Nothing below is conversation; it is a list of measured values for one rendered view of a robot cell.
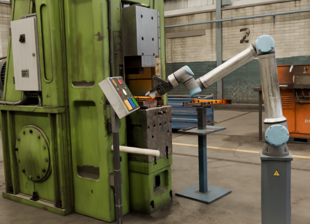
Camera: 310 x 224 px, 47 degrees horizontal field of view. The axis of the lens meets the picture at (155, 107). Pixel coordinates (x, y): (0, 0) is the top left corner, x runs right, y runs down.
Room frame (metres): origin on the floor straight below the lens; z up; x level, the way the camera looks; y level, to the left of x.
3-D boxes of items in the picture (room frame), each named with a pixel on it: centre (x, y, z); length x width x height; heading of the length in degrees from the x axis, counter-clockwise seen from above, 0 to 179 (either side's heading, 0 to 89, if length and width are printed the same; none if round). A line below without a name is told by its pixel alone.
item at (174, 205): (3.02, 0.00, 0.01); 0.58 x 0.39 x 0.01; 145
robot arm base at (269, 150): (2.54, -0.87, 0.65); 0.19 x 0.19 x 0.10
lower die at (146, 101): (3.17, 0.21, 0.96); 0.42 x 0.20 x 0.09; 55
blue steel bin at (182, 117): (7.12, -0.51, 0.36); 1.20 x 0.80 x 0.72; 61
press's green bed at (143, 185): (3.22, 0.19, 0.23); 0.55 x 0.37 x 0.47; 55
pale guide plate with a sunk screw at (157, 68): (3.38, -0.03, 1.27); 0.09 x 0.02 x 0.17; 145
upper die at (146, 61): (3.17, 0.21, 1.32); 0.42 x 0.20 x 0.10; 55
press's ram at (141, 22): (3.20, 0.19, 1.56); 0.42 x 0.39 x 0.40; 55
